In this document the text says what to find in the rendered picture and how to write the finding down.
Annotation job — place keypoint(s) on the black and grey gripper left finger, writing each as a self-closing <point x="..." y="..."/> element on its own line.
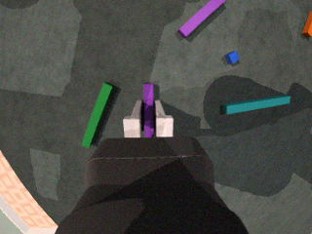
<point x="132" y="125"/>

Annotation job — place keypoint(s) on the small blue cube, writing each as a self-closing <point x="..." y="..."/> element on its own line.
<point x="232" y="57"/>

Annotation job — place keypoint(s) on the turquoise rod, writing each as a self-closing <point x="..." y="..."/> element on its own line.
<point x="246" y="105"/>

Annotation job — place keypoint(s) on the dark green rod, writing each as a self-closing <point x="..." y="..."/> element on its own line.
<point x="99" y="108"/>

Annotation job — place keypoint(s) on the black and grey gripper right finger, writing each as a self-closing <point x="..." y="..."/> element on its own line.
<point x="163" y="124"/>

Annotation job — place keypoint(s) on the orange rod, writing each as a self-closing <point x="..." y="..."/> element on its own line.
<point x="307" y="30"/>

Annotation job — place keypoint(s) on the purple rod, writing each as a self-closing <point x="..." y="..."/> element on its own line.
<point x="199" y="17"/>
<point x="148" y="109"/>

